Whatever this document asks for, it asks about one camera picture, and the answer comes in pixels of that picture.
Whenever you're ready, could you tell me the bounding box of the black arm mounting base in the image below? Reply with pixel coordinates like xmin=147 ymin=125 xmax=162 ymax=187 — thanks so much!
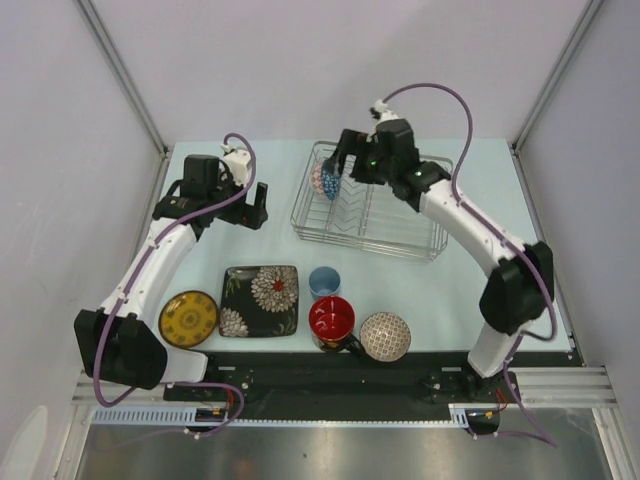
xmin=164 ymin=351 xmax=580 ymax=419

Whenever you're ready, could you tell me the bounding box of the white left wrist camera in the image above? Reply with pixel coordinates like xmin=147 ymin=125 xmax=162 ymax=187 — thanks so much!
xmin=220 ymin=144 xmax=251 ymax=188

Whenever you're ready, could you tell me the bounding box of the red black skull mug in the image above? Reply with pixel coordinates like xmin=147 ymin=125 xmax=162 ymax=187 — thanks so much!
xmin=308 ymin=296 xmax=365 ymax=357

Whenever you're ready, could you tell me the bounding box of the light blue cup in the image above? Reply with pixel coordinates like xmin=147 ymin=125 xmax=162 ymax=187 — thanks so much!
xmin=308 ymin=266 xmax=341 ymax=300

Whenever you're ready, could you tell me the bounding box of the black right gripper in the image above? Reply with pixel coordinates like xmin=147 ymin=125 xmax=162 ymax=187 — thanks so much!
xmin=323 ymin=130 xmax=395 ymax=187

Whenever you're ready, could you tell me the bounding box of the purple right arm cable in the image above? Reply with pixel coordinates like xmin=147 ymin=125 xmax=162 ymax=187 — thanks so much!
xmin=379 ymin=82 xmax=559 ymax=447

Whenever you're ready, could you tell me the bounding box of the yellow round plate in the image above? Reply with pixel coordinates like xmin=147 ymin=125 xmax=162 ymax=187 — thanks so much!
xmin=158 ymin=290 xmax=219 ymax=349

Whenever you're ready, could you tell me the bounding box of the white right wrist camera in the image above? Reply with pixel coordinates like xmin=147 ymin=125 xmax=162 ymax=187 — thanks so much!
xmin=369 ymin=100 xmax=402 ymax=134

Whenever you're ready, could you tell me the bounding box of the white slotted cable duct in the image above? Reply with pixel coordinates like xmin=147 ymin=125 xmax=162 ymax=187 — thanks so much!
xmin=92 ymin=405 xmax=500 ymax=431

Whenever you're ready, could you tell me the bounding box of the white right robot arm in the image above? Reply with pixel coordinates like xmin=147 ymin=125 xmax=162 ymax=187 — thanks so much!
xmin=325 ymin=119 xmax=554 ymax=401

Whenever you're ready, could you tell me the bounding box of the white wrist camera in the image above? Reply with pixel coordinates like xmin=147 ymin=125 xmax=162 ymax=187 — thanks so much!
xmin=220 ymin=144 xmax=251 ymax=188
xmin=369 ymin=100 xmax=402 ymax=134

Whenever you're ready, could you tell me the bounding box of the metal wire dish rack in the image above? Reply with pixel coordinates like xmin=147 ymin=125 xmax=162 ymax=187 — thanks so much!
xmin=290 ymin=141 xmax=449 ymax=262

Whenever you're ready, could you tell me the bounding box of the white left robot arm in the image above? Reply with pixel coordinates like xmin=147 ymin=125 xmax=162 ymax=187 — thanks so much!
xmin=74 ymin=145 xmax=268 ymax=400

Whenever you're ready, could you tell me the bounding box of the black square floral plate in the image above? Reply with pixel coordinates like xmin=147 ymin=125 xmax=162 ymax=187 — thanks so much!
xmin=219 ymin=265 xmax=299 ymax=338

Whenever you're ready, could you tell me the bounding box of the blue triangle pattern bowl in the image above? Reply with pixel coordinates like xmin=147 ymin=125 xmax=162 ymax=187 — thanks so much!
xmin=309 ymin=159 xmax=341 ymax=201

